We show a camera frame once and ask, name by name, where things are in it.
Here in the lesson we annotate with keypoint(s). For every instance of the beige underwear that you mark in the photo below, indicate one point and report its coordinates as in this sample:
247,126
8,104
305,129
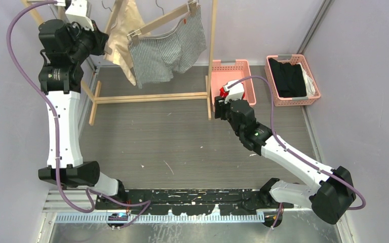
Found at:
129,19

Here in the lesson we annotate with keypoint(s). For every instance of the black folded garment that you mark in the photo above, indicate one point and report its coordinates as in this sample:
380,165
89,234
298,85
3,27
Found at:
288,79

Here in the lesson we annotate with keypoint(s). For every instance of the empty pink plastic basket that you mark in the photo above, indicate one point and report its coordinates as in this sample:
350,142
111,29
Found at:
223,72

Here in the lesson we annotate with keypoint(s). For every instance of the aluminium cable duct rail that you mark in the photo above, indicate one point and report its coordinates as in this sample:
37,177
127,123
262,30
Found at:
109,217

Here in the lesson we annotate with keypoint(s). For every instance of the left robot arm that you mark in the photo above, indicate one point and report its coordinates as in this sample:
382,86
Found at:
66,47

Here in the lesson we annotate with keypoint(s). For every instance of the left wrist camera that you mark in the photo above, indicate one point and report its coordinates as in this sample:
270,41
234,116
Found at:
78,11

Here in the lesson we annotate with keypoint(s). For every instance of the pink basket with clothes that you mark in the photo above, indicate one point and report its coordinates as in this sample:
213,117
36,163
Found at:
295,101

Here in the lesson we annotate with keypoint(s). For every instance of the wooden clothes rack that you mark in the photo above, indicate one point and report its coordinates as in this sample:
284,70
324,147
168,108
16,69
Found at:
96,99

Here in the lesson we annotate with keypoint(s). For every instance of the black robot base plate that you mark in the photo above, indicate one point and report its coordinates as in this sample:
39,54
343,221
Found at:
193,202

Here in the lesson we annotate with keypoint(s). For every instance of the wooden hanger for beige underwear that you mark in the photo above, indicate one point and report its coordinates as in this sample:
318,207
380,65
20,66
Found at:
112,20

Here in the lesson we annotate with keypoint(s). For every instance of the wooden hanger for striped underwear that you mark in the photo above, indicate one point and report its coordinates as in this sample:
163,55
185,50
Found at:
189,7

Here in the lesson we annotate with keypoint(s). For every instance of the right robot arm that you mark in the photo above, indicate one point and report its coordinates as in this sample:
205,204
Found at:
326,191

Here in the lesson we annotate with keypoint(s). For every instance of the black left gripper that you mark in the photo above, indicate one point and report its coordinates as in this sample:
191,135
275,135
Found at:
97,36

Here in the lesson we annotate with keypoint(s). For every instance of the white cloth in basket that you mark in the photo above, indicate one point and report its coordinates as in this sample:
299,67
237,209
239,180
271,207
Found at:
309,82

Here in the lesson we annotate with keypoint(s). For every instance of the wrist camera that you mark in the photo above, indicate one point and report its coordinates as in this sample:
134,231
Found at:
230,84
78,11

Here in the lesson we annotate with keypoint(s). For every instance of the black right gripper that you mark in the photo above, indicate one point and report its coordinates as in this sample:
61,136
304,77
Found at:
220,107

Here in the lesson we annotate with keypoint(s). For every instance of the grey striped boxer underwear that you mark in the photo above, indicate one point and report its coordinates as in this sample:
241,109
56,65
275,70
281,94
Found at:
157,58

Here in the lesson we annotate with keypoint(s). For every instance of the red underwear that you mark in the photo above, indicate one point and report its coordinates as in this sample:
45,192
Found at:
232,94

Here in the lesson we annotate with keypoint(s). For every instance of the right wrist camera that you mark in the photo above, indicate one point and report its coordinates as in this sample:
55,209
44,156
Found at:
230,84

